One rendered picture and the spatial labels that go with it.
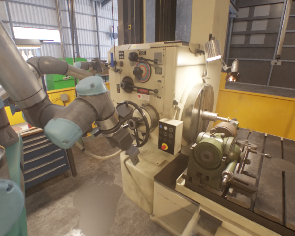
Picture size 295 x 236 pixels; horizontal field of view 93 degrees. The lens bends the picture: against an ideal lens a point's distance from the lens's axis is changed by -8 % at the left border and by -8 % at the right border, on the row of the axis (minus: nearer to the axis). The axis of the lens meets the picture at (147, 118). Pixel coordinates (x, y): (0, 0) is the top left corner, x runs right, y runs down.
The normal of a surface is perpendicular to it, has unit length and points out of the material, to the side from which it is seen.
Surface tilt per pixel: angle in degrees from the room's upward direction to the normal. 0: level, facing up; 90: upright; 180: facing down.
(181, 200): 90
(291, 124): 90
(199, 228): 0
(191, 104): 58
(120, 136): 25
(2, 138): 73
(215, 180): 90
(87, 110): 67
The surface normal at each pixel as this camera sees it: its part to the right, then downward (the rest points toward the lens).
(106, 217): 0.00, -0.93
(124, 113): -0.19, -0.72
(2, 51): 0.80, 0.28
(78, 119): 0.67, -0.22
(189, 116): -0.64, 0.11
